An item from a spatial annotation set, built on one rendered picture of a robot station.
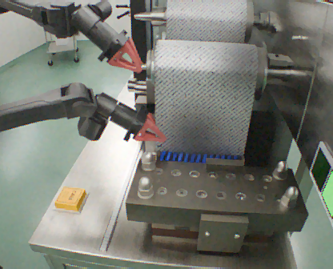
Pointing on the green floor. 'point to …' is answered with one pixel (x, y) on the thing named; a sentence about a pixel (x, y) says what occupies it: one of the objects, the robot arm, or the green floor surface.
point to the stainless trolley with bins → (62, 47)
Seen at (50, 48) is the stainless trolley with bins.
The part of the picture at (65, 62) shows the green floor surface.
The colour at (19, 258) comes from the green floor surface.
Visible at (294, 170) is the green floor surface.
